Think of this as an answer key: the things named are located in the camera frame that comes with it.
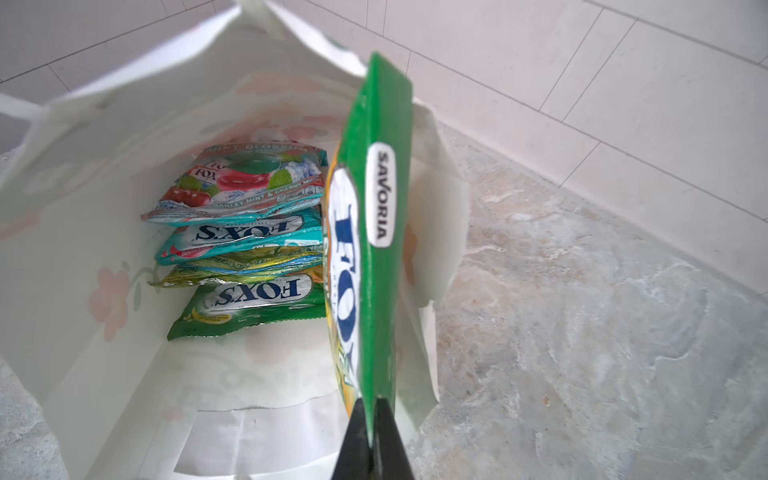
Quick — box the teal mint Fox's candy bag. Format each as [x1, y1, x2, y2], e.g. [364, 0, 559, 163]
[142, 141, 328, 227]

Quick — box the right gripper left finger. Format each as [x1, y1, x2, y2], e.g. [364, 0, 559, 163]
[331, 398, 372, 480]

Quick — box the white floral paper bag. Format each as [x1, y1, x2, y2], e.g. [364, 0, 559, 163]
[1, 1, 468, 479]

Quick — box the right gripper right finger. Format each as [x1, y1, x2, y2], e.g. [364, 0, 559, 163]
[372, 397, 415, 480]

